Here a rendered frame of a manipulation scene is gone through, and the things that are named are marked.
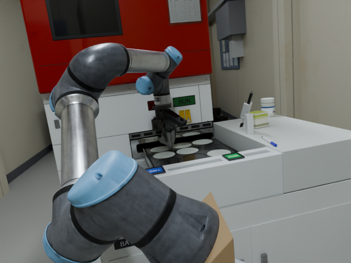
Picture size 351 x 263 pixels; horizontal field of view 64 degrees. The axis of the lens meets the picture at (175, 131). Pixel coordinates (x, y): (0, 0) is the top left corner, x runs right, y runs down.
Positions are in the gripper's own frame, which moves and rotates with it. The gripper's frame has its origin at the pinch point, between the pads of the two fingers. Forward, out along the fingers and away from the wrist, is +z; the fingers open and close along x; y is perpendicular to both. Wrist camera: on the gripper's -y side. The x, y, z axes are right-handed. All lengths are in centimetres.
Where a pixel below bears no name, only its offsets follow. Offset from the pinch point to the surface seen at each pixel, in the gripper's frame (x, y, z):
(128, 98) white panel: 1.0, 22.2, -23.5
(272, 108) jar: -48, -32, -9
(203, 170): 30.1, -35.1, -3.8
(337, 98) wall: -204, -43, 8
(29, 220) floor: -12, 194, 91
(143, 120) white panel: -3.6, 18.4, -11.9
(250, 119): -11.0, -34.5, -11.2
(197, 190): 32.2, -33.3, 1.9
